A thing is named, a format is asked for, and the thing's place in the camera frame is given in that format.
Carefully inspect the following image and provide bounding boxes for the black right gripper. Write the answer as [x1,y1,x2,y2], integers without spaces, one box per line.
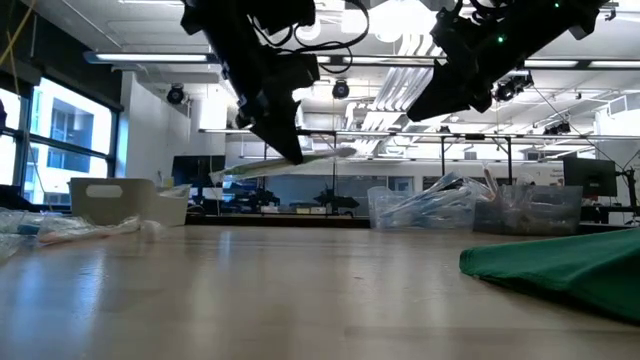
[405,8,527,124]

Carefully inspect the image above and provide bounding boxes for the black table frame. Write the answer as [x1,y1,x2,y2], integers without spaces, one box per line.
[184,213,640,236]

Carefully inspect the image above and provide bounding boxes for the black overhead rig frame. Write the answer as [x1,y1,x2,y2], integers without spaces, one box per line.
[198,128,515,192]

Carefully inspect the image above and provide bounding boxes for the large window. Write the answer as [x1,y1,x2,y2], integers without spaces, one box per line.
[0,74,124,206]

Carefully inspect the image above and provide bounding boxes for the smoky grey plastic bin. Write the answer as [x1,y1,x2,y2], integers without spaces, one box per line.
[472,184,585,237]

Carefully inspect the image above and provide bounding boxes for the black monitor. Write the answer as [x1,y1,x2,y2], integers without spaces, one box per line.
[171,154,227,189]
[563,156,619,197]

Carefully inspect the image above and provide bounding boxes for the frosted white plastic bin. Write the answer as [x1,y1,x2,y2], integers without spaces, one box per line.
[68,177,192,227]

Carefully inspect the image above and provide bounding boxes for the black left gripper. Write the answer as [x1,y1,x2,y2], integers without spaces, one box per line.
[234,53,322,167]

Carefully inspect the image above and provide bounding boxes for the ceiling light strip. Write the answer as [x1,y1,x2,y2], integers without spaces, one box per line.
[83,51,211,64]
[319,55,441,65]
[522,58,580,68]
[588,59,640,69]

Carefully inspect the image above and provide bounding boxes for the orange toothbrush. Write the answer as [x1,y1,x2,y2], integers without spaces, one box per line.
[37,214,167,247]
[480,164,504,206]

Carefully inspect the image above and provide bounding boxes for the green cloth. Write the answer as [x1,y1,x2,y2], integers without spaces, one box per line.
[458,227,640,324]

